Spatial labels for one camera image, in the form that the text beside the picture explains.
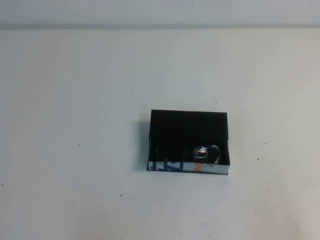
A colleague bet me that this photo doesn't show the black framed glasses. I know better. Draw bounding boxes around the black framed glasses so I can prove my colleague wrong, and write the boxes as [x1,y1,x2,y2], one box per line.
[155,142,223,166]

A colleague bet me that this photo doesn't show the black open glasses case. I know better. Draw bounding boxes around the black open glasses case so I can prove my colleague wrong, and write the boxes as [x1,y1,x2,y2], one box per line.
[145,108,231,176]

